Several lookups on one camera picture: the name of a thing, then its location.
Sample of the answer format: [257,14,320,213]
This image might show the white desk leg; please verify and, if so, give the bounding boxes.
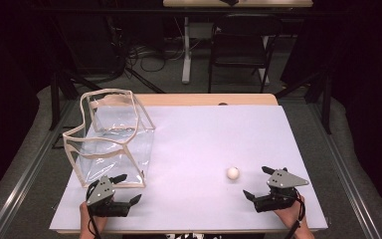
[181,16,193,85]

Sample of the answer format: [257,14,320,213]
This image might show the person's right hand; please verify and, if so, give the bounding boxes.
[273,198,310,231]

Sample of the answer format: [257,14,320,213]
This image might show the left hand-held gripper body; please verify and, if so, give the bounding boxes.
[86,175,131,219]

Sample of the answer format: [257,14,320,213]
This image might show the person's patterned clothing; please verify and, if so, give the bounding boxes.
[164,232,207,239]

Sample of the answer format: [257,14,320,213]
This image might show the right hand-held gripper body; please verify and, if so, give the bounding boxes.
[253,167,310,214]

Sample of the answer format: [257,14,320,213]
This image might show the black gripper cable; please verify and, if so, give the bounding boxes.
[284,188,306,239]
[85,180,102,239]

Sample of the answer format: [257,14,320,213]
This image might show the black folding chair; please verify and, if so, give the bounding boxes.
[207,13,284,94]

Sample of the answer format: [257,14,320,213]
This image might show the black metal stand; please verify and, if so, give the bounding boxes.
[274,70,333,135]
[49,70,93,131]

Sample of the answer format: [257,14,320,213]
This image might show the aluminium floor rail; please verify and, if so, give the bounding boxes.
[306,102,382,239]
[0,99,81,239]

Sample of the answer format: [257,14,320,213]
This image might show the white ball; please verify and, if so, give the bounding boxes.
[226,166,241,181]

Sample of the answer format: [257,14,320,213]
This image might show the person's left hand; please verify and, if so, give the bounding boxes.
[79,201,108,235]

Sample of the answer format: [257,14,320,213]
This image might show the light wooden desk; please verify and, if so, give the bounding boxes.
[162,0,314,9]

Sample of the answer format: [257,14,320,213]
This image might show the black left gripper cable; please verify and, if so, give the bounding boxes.
[85,180,102,239]

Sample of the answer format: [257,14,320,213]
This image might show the transparent bag with beige trim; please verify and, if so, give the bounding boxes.
[62,88,156,189]

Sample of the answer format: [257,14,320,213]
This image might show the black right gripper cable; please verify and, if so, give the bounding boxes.
[284,188,306,239]

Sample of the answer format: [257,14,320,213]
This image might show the bundle of floor cables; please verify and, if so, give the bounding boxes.
[125,39,187,73]

